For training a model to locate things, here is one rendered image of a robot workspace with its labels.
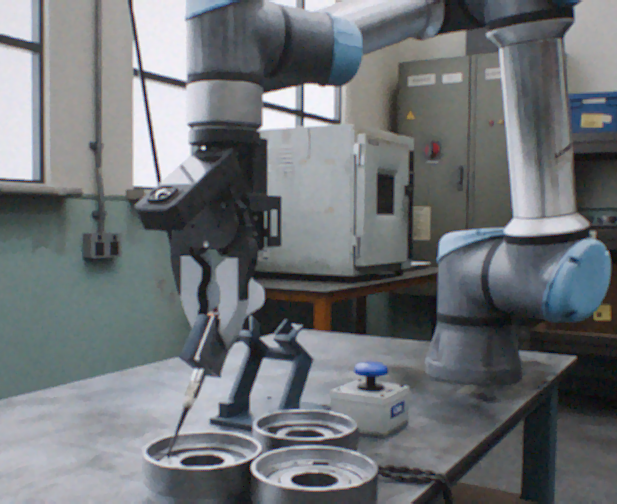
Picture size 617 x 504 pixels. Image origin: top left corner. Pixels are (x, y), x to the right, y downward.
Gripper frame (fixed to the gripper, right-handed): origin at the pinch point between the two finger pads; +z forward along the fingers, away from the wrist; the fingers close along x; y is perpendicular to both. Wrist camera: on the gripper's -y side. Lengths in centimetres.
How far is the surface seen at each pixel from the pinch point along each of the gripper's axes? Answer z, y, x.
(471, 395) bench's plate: 13.2, 42.1, -13.2
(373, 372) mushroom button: 6.3, 19.6, -8.4
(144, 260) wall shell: 6, 157, 152
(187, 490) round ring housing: 10.8, -10.7, -5.7
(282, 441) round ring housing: 9.3, 0.4, -7.9
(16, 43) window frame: -67, 102, 157
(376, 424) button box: 11.8, 17.7, -9.7
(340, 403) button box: 10.0, 17.8, -5.0
